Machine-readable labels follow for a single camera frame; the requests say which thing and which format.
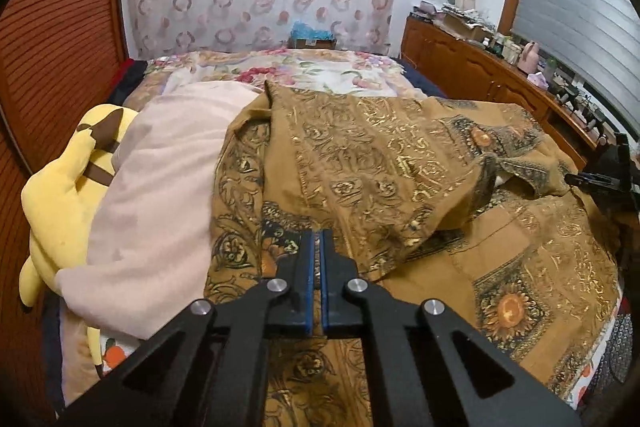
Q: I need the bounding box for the navy blanket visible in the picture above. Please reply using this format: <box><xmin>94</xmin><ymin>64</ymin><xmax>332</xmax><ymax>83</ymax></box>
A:
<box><xmin>395</xmin><ymin>57</ymin><xmax>448</xmax><ymax>100</ymax></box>

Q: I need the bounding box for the brown patterned garment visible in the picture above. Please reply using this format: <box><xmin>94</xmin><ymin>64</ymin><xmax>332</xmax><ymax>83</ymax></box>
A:
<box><xmin>205</xmin><ymin>79</ymin><xmax>623</xmax><ymax>427</ymax></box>

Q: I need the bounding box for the grey window blind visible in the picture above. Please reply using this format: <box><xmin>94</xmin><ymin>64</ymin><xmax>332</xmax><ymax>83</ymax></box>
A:
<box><xmin>510</xmin><ymin>0</ymin><xmax>640</xmax><ymax>108</ymax></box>

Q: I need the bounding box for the pink thermos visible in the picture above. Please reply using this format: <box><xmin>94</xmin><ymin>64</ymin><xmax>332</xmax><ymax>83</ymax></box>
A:
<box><xmin>517</xmin><ymin>41</ymin><xmax>541</xmax><ymax>72</ymax></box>

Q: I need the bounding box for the red and black cloth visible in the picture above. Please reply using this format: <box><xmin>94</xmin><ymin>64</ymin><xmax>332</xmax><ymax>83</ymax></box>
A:
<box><xmin>107</xmin><ymin>59</ymin><xmax>148</xmax><ymax>102</ymax></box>

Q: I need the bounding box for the small cardboard box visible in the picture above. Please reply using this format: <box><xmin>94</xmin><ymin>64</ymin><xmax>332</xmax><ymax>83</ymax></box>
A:
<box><xmin>289</xmin><ymin>36</ymin><xmax>337</xmax><ymax>51</ymax></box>

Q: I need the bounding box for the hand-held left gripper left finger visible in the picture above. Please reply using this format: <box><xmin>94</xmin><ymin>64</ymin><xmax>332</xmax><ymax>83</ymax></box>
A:
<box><xmin>57</xmin><ymin>229</ymin><xmax>321</xmax><ymax>427</ymax></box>

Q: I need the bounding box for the light pink blanket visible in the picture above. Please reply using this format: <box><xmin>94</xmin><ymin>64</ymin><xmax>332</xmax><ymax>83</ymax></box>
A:
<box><xmin>55</xmin><ymin>82</ymin><xmax>263</xmax><ymax>340</ymax></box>

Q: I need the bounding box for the yellow plush toy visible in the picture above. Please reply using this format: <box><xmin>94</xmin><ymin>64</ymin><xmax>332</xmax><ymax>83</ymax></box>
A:
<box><xmin>19</xmin><ymin>103</ymin><xmax>136</xmax><ymax>365</ymax></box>

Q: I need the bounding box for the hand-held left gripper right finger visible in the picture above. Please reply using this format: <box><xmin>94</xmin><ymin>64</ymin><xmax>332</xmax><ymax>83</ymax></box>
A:
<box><xmin>322</xmin><ymin>229</ymin><xmax>583</xmax><ymax>427</ymax></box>

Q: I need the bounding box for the dark dotted clothing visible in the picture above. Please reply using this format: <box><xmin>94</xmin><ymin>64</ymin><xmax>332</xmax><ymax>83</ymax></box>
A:
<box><xmin>597</xmin><ymin>302</ymin><xmax>636</xmax><ymax>388</ymax></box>

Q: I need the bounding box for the orange-print white bed sheet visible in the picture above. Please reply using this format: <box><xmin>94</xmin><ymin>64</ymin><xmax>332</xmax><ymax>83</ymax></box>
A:
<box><xmin>97</xmin><ymin>292</ymin><xmax>626</xmax><ymax>408</ymax></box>

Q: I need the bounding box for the flat cardboard box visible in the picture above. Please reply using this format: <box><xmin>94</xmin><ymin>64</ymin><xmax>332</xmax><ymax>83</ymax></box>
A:
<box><xmin>440</xmin><ymin>12</ymin><xmax>493</xmax><ymax>40</ymax></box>

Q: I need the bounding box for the wooden louvered wardrobe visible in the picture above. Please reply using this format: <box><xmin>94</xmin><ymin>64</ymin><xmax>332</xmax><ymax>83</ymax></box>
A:
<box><xmin>0</xmin><ymin>0</ymin><xmax>131</xmax><ymax>427</ymax></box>

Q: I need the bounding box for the floral quilt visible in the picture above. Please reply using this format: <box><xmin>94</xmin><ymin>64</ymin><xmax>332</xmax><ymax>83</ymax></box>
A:
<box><xmin>122</xmin><ymin>48</ymin><xmax>431</xmax><ymax>108</ymax></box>

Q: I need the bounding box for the black handheld device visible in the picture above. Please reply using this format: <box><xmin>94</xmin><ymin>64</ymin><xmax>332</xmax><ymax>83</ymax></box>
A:
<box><xmin>582</xmin><ymin>104</ymin><xmax>608</xmax><ymax>142</ymax></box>
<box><xmin>555</xmin><ymin>82</ymin><xmax>581</xmax><ymax>108</ymax></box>

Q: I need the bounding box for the wooden sideboard cabinet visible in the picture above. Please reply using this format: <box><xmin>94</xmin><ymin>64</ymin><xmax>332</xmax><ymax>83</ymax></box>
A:
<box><xmin>400</xmin><ymin>14</ymin><xmax>621</xmax><ymax>172</ymax></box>

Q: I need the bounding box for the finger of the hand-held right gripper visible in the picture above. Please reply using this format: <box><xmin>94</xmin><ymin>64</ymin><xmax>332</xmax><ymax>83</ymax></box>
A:
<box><xmin>564</xmin><ymin>173</ymin><xmax>626</xmax><ymax>192</ymax></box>

